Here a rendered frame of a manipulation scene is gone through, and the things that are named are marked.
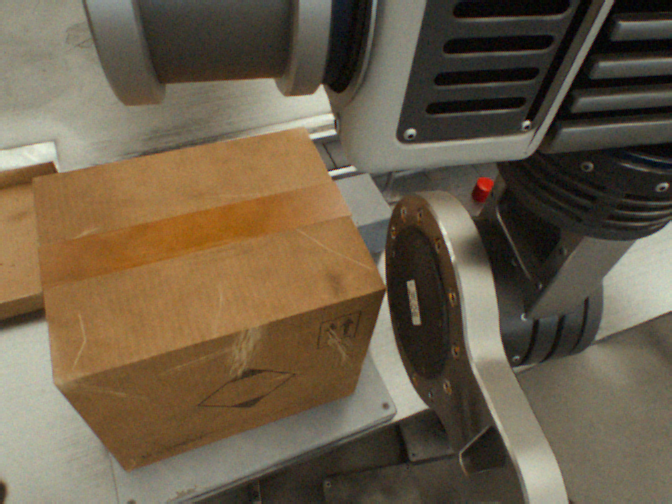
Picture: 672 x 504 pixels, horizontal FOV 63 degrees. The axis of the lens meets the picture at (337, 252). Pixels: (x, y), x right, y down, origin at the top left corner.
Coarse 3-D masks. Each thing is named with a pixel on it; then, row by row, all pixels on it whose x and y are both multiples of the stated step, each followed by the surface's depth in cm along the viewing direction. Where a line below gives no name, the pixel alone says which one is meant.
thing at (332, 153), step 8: (320, 144) 98; (328, 144) 98; (336, 144) 98; (320, 152) 97; (328, 152) 97; (336, 152) 97; (344, 152) 97; (328, 160) 96; (336, 160) 96; (344, 160) 96; (328, 168) 95; (336, 168) 95
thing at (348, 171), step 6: (342, 168) 95; (348, 168) 95; (354, 168) 95; (330, 174) 94; (336, 174) 94; (342, 174) 95; (348, 174) 95; (354, 174) 96; (372, 174) 98; (378, 174) 99; (384, 174) 100; (396, 174) 101; (402, 174) 102; (378, 180) 100
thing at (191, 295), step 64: (64, 192) 56; (128, 192) 56; (192, 192) 57; (256, 192) 58; (320, 192) 59; (64, 256) 51; (128, 256) 52; (192, 256) 53; (256, 256) 53; (320, 256) 54; (64, 320) 47; (128, 320) 48; (192, 320) 49; (256, 320) 49; (320, 320) 53; (64, 384) 45; (128, 384) 48; (192, 384) 53; (256, 384) 59; (320, 384) 66; (128, 448) 60; (192, 448) 67
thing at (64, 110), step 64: (0, 0) 123; (64, 0) 125; (0, 64) 110; (64, 64) 112; (0, 128) 100; (64, 128) 101; (128, 128) 103; (192, 128) 105; (256, 128) 106; (448, 192) 101; (384, 256) 91; (640, 256) 96; (384, 320) 84; (640, 320) 88; (0, 384) 73; (0, 448) 68; (64, 448) 69; (320, 448) 72
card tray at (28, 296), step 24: (24, 168) 90; (48, 168) 92; (0, 192) 91; (24, 192) 91; (0, 216) 88; (24, 216) 88; (0, 240) 85; (24, 240) 86; (0, 264) 83; (24, 264) 83; (0, 288) 80; (24, 288) 81; (0, 312) 76; (24, 312) 78
